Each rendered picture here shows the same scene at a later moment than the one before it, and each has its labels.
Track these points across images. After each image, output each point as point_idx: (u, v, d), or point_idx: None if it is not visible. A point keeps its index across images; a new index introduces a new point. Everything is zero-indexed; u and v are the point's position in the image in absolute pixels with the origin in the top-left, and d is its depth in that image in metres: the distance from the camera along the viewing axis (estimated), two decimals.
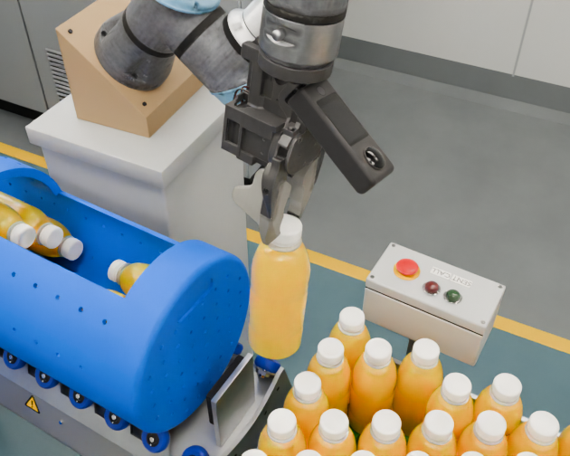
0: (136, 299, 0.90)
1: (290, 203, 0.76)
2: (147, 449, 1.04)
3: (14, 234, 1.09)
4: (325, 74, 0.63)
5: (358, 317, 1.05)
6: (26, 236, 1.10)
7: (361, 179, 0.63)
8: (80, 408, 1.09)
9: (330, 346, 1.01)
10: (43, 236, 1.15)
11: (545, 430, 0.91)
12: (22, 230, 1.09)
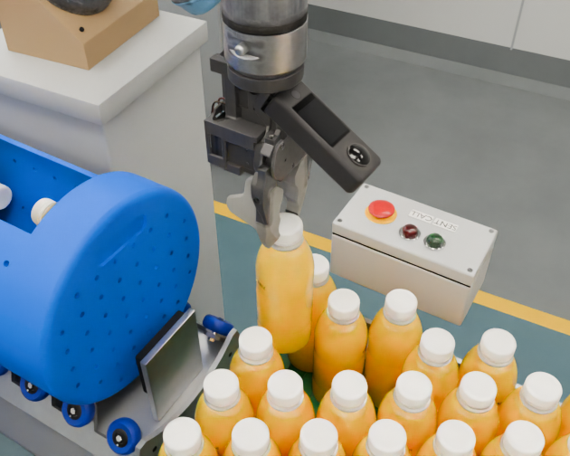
0: (45, 234, 0.73)
1: (287, 202, 0.76)
2: (65, 419, 0.87)
3: None
4: (296, 79, 0.62)
5: (321, 265, 0.88)
6: None
7: (347, 179, 0.63)
8: None
9: (285, 221, 0.75)
10: None
11: (544, 394, 0.73)
12: None
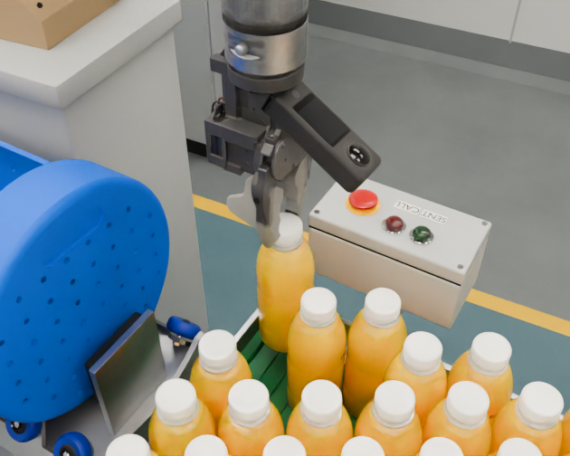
0: None
1: (287, 202, 0.76)
2: (5, 425, 0.78)
3: None
4: (296, 79, 0.62)
5: (293, 224, 0.75)
6: None
7: (348, 178, 0.63)
8: None
9: None
10: None
11: (543, 408, 0.64)
12: None
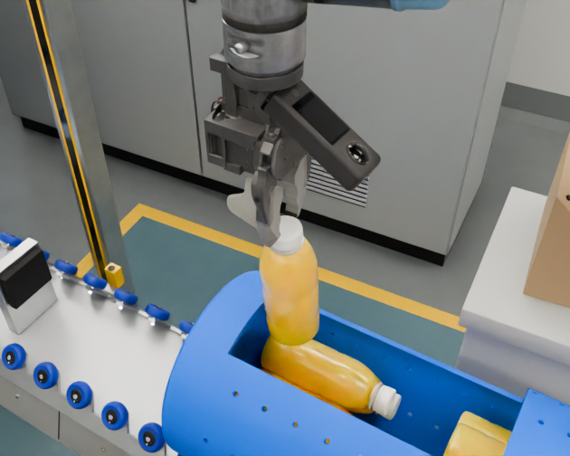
0: None
1: (287, 202, 0.76)
2: None
3: None
4: (296, 77, 0.62)
5: (293, 229, 0.75)
6: None
7: (347, 176, 0.63)
8: None
9: None
10: None
11: None
12: None
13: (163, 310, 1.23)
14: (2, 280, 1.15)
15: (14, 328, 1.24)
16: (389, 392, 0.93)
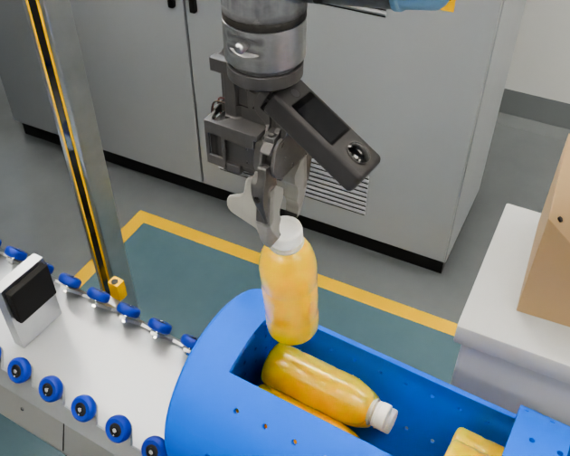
0: None
1: (287, 202, 0.76)
2: None
3: None
4: (296, 77, 0.62)
5: (293, 229, 0.75)
6: None
7: (347, 176, 0.63)
8: None
9: None
10: None
11: None
12: None
13: (165, 324, 1.25)
14: (7, 295, 1.17)
15: (19, 342, 1.26)
16: (385, 408, 0.96)
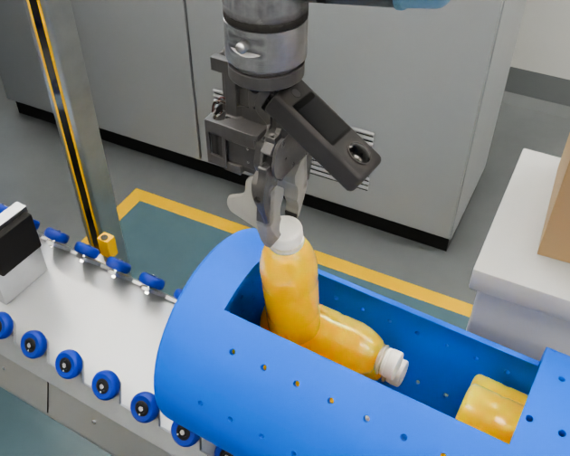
0: None
1: (287, 202, 0.76)
2: None
3: None
4: (297, 77, 0.62)
5: (293, 229, 0.75)
6: None
7: (348, 177, 0.63)
8: None
9: None
10: None
11: None
12: None
13: (156, 278, 1.17)
14: None
15: (1, 298, 1.18)
16: (396, 355, 0.87)
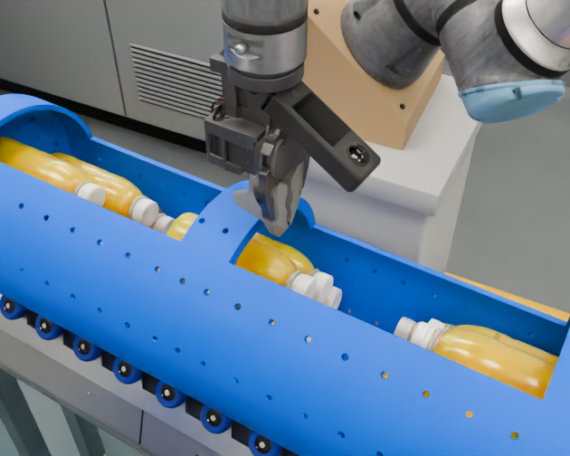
0: (564, 402, 0.61)
1: None
2: None
3: (298, 289, 0.79)
4: (296, 78, 0.62)
5: (99, 204, 0.94)
6: (309, 291, 0.81)
7: (347, 178, 0.63)
8: None
9: None
10: (316, 289, 0.86)
11: None
12: (308, 284, 0.79)
13: None
14: None
15: None
16: (147, 202, 0.97)
